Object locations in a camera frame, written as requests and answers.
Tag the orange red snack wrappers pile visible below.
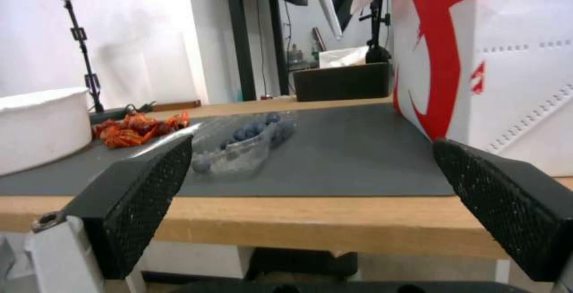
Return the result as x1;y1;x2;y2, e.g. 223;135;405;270
92;111;191;148

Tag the black light stand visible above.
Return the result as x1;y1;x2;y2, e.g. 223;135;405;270
357;0;393;64

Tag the white round bowl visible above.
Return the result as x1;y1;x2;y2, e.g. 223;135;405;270
0;87;93;176

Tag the white red paper takeout bag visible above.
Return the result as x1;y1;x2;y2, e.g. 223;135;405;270
388;0;573;177

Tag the clear plastic takeout container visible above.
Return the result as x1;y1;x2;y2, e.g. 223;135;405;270
190;111;300;177

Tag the dark brown rectangular box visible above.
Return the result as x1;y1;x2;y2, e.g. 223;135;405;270
292;62;394;102

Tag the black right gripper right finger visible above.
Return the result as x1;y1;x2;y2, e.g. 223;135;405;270
431;138;573;293

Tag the white crumpled paper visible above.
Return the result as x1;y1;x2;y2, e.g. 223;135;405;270
317;46;370;69

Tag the white studio lamp on stand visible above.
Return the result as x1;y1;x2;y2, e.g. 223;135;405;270
21;0;107;112

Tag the black power strip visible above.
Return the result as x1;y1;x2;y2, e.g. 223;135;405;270
89;101;157;123

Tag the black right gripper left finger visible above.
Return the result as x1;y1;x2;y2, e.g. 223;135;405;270
24;134;194;293

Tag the black vertical post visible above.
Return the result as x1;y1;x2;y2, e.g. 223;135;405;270
222;0;257;102

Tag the grey table mat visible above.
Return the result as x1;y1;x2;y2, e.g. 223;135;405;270
0;103;458;197

